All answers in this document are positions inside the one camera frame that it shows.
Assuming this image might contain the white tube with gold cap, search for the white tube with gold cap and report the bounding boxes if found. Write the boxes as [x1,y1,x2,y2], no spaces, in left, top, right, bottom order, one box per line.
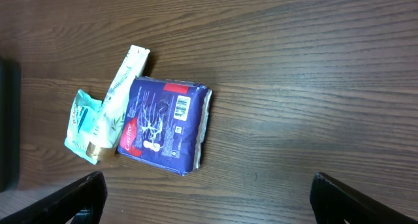
[86,45,150,161]

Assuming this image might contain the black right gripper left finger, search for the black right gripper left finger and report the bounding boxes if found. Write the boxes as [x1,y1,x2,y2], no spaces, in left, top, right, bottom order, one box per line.
[1,171,107,224]

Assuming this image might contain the teal wet wipes pack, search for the teal wet wipes pack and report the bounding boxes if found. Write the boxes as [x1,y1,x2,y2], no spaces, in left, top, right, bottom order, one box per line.
[64,89,102,165]

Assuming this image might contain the purple Carefree pad pack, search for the purple Carefree pad pack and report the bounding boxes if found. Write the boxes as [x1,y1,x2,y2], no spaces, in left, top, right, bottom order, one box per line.
[118,77,213,176]

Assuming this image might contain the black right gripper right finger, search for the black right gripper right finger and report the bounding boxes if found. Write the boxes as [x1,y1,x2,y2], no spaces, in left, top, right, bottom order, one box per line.
[310,172,417,224]

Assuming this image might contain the grey plastic mesh basket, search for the grey plastic mesh basket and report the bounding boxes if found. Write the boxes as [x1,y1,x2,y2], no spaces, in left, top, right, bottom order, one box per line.
[1,57,21,192]

